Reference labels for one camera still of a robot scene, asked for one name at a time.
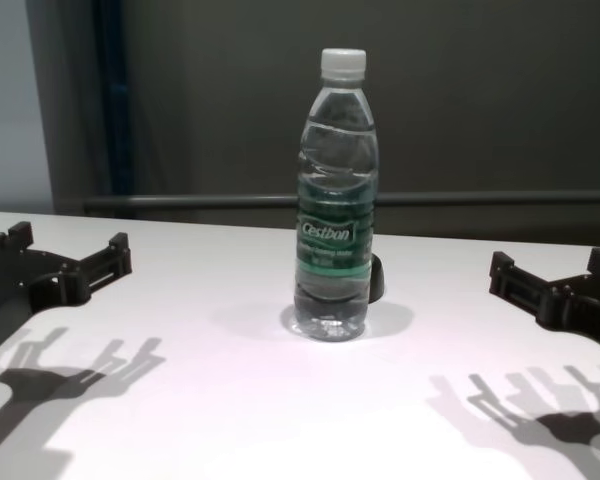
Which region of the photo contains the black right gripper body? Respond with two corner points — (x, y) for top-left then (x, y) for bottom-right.
(539, 273), (600, 359)

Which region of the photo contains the grey horizontal rail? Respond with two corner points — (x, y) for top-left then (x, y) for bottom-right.
(83, 192), (600, 210)

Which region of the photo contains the small black round object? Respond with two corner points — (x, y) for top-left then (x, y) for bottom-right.
(367, 254), (387, 304)

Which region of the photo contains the clear green-label water bottle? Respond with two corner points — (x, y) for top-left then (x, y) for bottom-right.
(292, 48), (379, 342)

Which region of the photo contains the dark blue frame post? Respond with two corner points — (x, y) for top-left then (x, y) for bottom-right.
(97, 0), (132, 199)

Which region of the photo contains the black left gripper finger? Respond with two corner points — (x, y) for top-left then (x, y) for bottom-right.
(79, 232), (134, 296)
(0, 222), (34, 251)

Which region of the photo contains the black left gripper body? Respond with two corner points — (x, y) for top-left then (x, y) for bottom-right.
(0, 249), (89, 321)

